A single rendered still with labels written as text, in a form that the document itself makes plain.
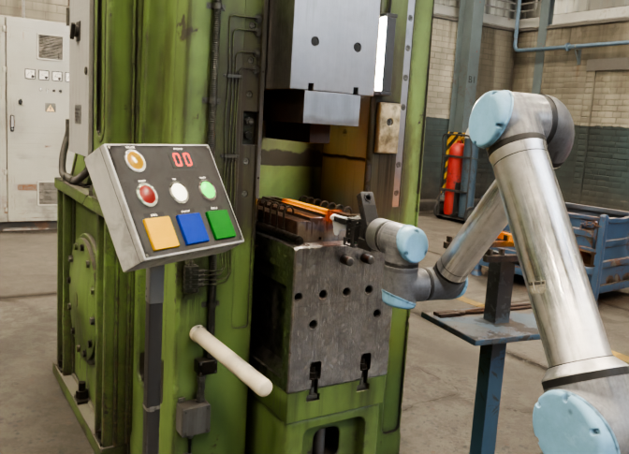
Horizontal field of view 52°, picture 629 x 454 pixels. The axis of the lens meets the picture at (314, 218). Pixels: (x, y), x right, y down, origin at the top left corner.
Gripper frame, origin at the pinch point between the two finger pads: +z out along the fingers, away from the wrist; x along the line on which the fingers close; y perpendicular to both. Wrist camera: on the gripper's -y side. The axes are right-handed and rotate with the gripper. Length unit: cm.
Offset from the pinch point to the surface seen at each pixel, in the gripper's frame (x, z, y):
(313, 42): -11, 3, -50
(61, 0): 31, 601, -140
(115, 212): -72, -18, -5
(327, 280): -4.4, -3.1, 19.2
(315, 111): -8.3, 2.9, -30.5
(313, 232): -6.7, 2.9, 5.6
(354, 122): 5.7, 2.9, -28.2
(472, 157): 540, 478, 8
